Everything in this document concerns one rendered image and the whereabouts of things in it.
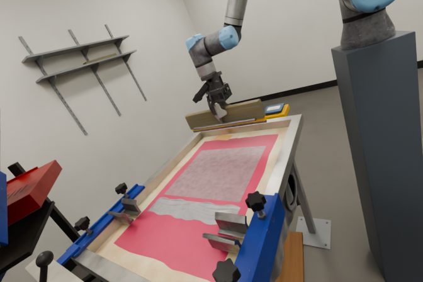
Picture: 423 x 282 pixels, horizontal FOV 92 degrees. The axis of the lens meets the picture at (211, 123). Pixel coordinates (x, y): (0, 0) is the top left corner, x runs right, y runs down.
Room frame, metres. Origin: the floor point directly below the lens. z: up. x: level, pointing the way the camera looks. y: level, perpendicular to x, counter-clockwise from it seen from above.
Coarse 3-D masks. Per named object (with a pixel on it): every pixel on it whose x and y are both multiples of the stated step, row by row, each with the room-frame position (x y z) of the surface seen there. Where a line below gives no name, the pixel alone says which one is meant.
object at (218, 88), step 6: (216, 72) 0.83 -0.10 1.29; (204, 78) 0.82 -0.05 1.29; (210, 78) 0.81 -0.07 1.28; (216, 78) 0.81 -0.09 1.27; (210, 84) 0.83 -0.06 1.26; (216, 84) 0.81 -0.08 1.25; (222, 84) 0.82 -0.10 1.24; (210, 90) 0.84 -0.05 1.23; (216, 90) 0.80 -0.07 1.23; (222, 90) 0.80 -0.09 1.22; (228, 90) 0.83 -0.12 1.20; (210, 96) 0.82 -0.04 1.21; (216, 96) 0.82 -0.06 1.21; (222, 96) 0.80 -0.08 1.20; (228, 96) 0.82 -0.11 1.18; (216, 102) 0.82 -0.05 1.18
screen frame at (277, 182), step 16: (224, 128) 1.00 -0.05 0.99; (240, 128) 0.94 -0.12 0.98; (256, 128) 0.89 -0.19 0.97; (272, 128) 0.85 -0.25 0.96; (288, 128) 0.72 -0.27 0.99; (192, 144) 1.03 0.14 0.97; (288, 144) 0.62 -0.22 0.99; (176, 160) 0.91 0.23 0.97; (288, 160) 0.54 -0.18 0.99; (160, 176) 0.82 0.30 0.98; (272, 176) 0.50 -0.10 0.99; (288, 176) 0.51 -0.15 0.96; (144, 192) 0.74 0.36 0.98; (272, 192) 0.44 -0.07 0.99; (112, 224) 0.62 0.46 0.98; (96, 240) 0.57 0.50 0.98; (80, 256) 0.52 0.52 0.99; (96, 256) 0.49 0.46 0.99; (96, 272) 0.43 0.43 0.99; (112, 272) 0.41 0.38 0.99; (128, 272) 0.39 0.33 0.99
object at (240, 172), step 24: (240, 144) 0.83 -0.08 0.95; (264, 144) 0.75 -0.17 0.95; (240, 168) 0.66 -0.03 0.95; (264, 168) 0.60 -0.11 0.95; (216, 192) 0.58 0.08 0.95; (240, 192) 0.53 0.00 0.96; (168, 240) 0.47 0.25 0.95; (192, 240) 0.43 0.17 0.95; (168, 264) 0.40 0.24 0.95; (192, 264) 0.37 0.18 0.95; (216, 264) 0.34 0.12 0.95
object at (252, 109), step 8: (232, 104) 0.82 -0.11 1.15; (240, 104) 0.78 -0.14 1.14; (248, 104) 0.75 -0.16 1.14; (256, 104) 0.73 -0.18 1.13; (200, 112) 0.91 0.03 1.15; (208, 112) 0.87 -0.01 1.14; (232, 112) 0.80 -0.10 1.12; (240, 112) 0.78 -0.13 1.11; (248, 112) 0.76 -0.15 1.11; (256, 112) 0.74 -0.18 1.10; (264, 112) 0.75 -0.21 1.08; (192, 120) 0.94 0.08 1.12; (200, 120) 0.91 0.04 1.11; (208, 120) 0.88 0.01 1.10; (216, 120) 0.86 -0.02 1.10; (224, 120) 0.83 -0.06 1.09; (232, 120) 0.81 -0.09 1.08; (192, 128) 0.95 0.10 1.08
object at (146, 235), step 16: (208, 144) 0.98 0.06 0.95; (224, 144) 0.90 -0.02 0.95; (192, 160) 0.88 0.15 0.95; (208, 160) 0.82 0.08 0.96; (176, 176) 0.80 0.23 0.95; (192, 176) 0.74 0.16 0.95; (208, 176) 0.69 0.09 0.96; (160, 192) 0.73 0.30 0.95; (176, 192) 0.68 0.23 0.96; (192, 192) 0.64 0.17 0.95; (144, 224) 0.58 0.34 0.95; (160, 224) 0.55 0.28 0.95; (176, 224) 0.52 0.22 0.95; (128, 240) 0.54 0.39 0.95; (144, 240) 0.51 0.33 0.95; (160, 240) 0.48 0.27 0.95
